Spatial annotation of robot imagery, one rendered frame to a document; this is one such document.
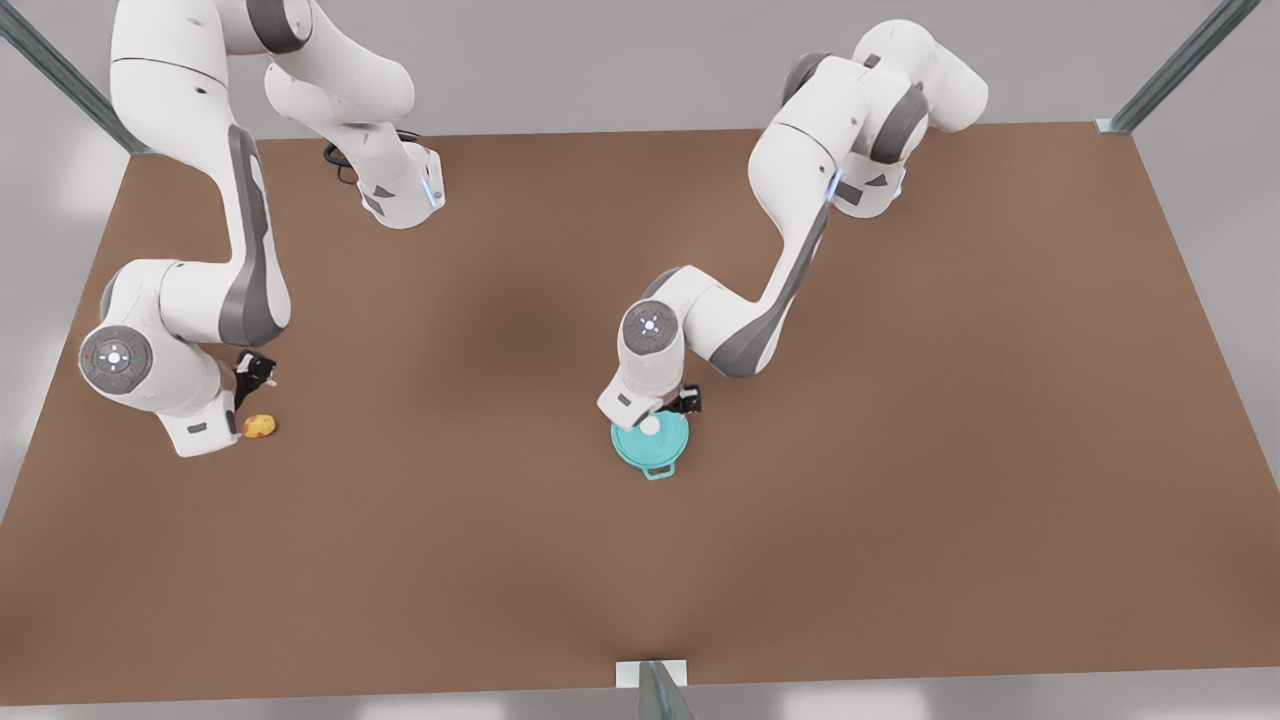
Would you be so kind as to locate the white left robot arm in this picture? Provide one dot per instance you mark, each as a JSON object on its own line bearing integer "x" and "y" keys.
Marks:
{"x": 800, "y": 190}

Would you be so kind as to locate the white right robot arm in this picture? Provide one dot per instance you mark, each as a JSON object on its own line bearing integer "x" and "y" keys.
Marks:
{"x": 190, "y": 230}

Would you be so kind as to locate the yellow red potato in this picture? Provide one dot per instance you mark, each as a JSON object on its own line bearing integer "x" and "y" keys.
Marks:
{"x": 259, "y": 426}

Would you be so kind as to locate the teal pot lid white knob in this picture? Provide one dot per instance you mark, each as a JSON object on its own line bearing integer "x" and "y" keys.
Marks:
{"x": 655, "y": 440}

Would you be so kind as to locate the teal pot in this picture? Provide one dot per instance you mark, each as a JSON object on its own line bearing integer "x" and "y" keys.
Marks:
{"x": 655, "y": 462}

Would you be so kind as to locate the silver frame post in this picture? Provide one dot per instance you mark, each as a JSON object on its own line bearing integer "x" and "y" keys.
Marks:
{"x": 60, "y": 72}
{"x": 655, "y": 690}
{"x": 1175, "y": 68}

